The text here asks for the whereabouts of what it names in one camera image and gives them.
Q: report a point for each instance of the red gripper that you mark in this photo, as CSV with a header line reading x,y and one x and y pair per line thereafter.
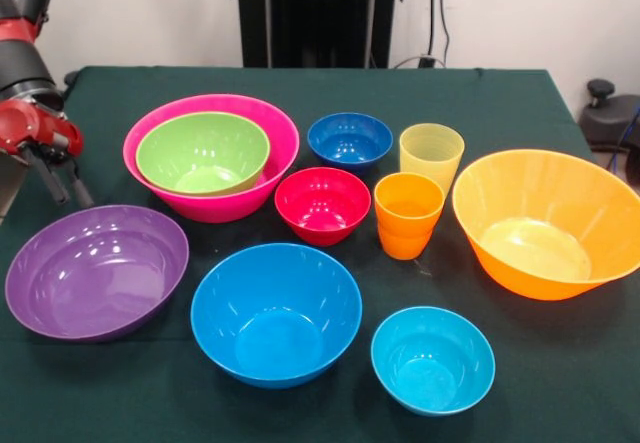
x,y
30,125

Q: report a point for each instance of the purple plastic bowl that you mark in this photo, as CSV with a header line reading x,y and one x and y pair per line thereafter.
x,y
95,278

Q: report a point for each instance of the green plastic bowl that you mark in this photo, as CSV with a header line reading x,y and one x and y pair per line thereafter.
x,y
200,148

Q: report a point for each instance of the large pink plastic bowl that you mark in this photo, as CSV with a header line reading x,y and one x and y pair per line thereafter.
x,y
281,135

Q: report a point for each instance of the small red plastic bowl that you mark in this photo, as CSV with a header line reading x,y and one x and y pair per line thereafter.
x,y
322,208

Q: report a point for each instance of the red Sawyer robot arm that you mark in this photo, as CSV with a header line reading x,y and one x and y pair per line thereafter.
x,y
20,63

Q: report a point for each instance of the medium blue plastic bowl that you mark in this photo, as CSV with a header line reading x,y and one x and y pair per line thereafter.
x,y
275,313

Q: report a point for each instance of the small dark blue bowl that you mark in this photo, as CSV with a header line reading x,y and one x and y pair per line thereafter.
x,y
350,143

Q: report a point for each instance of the orange plastic cup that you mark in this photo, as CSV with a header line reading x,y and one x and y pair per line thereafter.
x,y
405,248
407,208

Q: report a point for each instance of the yellow plastic cup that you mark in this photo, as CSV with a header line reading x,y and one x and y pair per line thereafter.
x,y
432,155

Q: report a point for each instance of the small light blue bowl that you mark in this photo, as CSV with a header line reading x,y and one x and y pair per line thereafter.
x,y
432,363

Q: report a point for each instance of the dark green tablecloth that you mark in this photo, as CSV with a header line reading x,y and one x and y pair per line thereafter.
x,y
525,113

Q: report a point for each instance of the large orange plastic bowl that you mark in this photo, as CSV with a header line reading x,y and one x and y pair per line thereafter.
x,y
540,203

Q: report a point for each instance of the black pedestal leg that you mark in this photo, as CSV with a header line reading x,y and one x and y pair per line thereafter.
x,y
607,118
71,79

